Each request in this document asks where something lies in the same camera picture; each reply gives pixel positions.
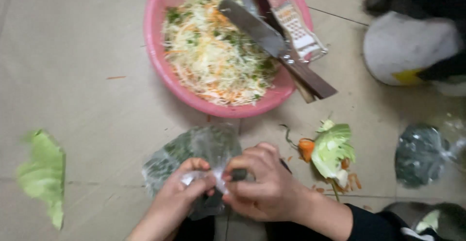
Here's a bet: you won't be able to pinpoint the person's left hand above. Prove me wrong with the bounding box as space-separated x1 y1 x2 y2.
147 157 217 231

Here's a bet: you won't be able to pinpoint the person's right hand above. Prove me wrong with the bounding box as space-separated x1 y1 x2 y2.
221 142 312 223

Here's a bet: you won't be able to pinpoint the clear plastic bag of greens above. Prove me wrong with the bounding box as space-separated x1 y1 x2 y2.
142 124 249 220

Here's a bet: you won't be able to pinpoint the orange carrot end piece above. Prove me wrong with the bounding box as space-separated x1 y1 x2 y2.
298 138 316 162

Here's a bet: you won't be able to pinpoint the cabbage leaf scraps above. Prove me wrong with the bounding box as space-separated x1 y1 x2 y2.
312 120 356 188

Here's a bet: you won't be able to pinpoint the carrot peel shreds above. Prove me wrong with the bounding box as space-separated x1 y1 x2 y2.
312 173 363 195

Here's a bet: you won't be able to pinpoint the person's black sleeve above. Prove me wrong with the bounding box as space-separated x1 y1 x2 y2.
344 203 446 241

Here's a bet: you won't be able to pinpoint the large green cabbage leaf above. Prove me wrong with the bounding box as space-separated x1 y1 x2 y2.
15 129 67 231

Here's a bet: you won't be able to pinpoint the pink plastic basin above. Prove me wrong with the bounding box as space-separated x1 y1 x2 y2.
143 0 314 119

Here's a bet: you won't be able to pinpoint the knotted plastic bag of greens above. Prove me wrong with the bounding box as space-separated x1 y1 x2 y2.
395 123 466 189

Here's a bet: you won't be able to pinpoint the shredded cabbage carrot salad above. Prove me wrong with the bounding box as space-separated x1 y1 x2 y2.
161 0 279 106

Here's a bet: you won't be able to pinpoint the metal bowl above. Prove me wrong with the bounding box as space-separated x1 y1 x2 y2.
382 202 466 241

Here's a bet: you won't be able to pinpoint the dark-bladed knife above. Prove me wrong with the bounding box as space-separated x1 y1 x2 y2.
238 0 318 104

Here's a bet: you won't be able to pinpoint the grey cleaver with wooden handle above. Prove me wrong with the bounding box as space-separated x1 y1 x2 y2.
218 0 338 100

